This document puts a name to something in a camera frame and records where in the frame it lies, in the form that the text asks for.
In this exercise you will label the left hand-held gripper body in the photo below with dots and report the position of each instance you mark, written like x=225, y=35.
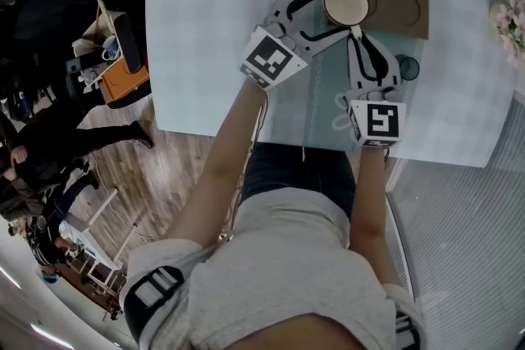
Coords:
x=270, y=59

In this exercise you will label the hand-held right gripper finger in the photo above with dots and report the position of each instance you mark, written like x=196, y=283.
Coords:
x=352, y=69
x=393, y=71

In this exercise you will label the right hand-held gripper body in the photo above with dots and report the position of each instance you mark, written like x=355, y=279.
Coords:
x=381, y=121

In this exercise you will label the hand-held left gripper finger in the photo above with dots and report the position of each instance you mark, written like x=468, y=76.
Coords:
x=281, y=6
x=324, y=47

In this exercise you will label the dark glass cup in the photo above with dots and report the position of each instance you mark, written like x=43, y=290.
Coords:
x=409, y=69

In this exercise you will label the white ceramic mug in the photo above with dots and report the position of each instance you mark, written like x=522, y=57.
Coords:
x=344, y=4

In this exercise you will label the person's right forearm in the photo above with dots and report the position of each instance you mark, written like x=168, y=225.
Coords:
x=369, y=209

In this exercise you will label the person's left forearm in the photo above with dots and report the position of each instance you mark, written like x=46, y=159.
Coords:
x=221, y=168

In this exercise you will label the light blue tablecloth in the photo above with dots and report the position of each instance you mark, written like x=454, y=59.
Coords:
x=197, y=53

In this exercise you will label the person's dark jeans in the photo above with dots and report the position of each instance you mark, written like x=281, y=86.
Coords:
x=299, y=172

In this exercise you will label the pink flowers in pot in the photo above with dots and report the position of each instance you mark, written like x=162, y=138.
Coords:
x=510, y=28

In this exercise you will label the dark rectangular case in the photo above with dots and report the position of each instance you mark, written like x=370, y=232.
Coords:
x=127, y=43

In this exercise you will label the white window blinds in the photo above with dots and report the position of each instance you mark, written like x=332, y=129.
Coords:
x=463, y=242

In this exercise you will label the orange box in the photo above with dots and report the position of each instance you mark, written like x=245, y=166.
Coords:
x=125, y=80

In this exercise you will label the blue patterned white mug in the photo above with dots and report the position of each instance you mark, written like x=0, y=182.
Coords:
x=111, y=49

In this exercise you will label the person's grey t-shirt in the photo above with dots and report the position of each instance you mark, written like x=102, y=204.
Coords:
x=287, y=266

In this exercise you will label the cream tote bag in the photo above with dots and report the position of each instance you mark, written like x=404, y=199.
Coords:
x=88, y=43

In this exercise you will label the black office chair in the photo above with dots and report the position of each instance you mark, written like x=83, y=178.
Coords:
x=53, y=0

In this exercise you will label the person's face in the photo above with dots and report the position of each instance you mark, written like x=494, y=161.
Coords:
x=295, y=336

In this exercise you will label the white desk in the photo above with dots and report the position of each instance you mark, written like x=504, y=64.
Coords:
x=88, y=235

